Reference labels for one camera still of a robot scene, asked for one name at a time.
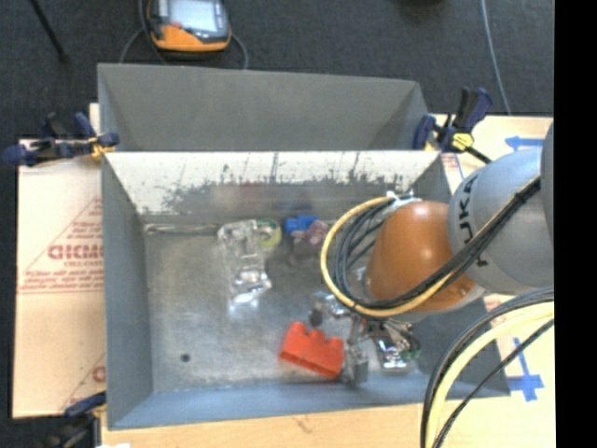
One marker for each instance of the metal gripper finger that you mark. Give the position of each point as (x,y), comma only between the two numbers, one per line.
(358,372)

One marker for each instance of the orange toy brick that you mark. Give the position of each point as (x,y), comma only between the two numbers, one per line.
(313,349)

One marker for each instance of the purple small object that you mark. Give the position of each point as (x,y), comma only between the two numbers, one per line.
(316,234)

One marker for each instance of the clear glass object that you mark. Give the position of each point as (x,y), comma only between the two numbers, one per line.
(243,264)

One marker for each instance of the blue small object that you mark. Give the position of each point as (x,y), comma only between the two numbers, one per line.
(298,224)

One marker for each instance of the grey metal bin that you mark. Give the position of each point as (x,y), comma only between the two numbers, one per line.
(196,325)

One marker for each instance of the brown cardboard board red print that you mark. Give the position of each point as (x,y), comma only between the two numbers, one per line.
(56,325)

